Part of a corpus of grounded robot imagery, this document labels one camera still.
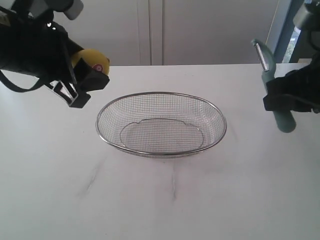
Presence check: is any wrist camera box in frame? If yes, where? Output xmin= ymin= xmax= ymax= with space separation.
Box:
xmin=28 ymin=0 xmax=84 ymax=20
xmin=293 ymin=0 xmax=320 ymax=32

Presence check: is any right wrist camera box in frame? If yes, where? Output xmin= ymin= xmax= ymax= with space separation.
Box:
xmin=293 ymin=0 xmax=320 ymax=32

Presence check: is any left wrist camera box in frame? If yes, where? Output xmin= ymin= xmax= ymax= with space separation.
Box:
xmin=28 ymin=0 xmax=84 ymax=20

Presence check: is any teal handled vegetable peeler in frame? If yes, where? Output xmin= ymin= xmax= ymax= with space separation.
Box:
xmin=251 ymin=39 xmax=297 ymax=133

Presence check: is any adjacent white table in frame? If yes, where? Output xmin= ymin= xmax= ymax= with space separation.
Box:
xmin=298 ymin=58 xmax=312 ymax=64

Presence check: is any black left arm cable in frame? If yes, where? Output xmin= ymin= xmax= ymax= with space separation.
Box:
xmin=0 ymin=69 xmax=46 ymax=93

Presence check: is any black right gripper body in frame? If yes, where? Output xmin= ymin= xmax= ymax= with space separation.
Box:
xmin=298 ymin=53 xmax=320 ymax=114

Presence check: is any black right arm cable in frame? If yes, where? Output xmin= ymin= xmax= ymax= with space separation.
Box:
xmin=308 ymin=24 xmax=320 ymax=51

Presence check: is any oval wire mesh basket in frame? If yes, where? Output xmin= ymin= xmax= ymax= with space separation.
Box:
xmin=95 ymin=91 xmax=227 ymax=159

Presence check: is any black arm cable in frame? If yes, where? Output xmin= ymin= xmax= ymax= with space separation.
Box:
xmin=308 ymin=24 xmax=320 ymax=51
xmin=0 ymin=69 xmax=46 ymax=93

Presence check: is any yellow lemon with sticker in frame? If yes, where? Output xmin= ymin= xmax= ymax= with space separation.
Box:
xmin=71 ymin=48 xmax=110 ymax=75

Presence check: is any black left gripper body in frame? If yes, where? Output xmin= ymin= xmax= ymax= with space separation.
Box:
xmin=0 ymin=12 xmax=83 ymax=82

